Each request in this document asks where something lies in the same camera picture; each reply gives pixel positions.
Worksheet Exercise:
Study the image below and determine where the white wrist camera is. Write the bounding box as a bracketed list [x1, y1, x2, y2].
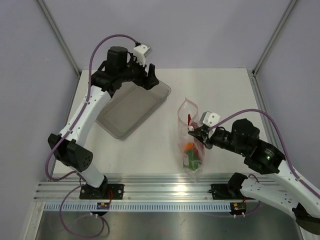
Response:
[199, 111, 221, 131]
[132, 44, 152, 67]

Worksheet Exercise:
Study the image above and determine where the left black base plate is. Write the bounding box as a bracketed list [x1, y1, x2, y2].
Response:
[79, 183, 125, 200]

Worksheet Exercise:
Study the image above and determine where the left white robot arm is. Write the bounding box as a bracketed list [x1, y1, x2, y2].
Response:
[48, 43, 159, 199]

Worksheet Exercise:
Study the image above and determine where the right aluminium frame post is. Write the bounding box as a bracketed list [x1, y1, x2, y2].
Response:
[252, 0, 299, 78]

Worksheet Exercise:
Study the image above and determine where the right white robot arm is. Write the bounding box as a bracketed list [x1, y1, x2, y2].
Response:
[188, 118, 320, 235]

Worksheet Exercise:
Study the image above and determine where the left aluminium frame post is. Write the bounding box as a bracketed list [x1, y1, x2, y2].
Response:
[35, 0, 81, 78]

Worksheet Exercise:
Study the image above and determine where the orange fruit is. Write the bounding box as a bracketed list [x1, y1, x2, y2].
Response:
[183, 142, 195, 151]

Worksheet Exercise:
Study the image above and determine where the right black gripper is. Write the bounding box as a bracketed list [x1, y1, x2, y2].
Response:
[188, 124, 247, 156]

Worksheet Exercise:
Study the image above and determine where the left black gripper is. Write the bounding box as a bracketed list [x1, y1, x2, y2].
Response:
[118, 53, 158, 90]

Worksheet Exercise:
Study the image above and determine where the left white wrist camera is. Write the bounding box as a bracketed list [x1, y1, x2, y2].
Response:
[132, 44, 152, 67]

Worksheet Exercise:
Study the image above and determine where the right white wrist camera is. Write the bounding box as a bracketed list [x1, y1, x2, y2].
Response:
[199, 111, 221, 131]

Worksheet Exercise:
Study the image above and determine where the white slotted cable duct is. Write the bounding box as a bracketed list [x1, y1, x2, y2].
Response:
[44, 201, 231, 213]

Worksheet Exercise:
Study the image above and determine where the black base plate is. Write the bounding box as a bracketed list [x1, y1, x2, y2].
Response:
[208, 183, 253, 201]
[79, 183, 125, 200]

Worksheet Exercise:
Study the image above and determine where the green bell pepper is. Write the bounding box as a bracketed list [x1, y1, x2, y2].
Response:
[182, 148, 202, 171]

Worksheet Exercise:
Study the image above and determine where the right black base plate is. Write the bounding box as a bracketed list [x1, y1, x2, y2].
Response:
[208, 183, 253, 201]

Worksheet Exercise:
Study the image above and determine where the aluminium frame post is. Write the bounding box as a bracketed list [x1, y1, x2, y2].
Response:
[252, 0, 299, 78]
[35, 0, 81, 78]

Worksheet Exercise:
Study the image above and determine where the red toy lobster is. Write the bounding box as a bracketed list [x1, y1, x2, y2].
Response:
[186, 113, 206, 163]

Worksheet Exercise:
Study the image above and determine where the aluminium mounting rail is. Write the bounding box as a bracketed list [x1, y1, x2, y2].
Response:
[33, 173, 273, 202]

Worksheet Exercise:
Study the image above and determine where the clear zip top bag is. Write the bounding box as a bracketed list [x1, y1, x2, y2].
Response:
[177, 98, 205, 183]

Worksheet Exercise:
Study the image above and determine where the clear grey plastic container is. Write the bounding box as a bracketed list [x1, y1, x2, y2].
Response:
[95, 81, 171, 141]

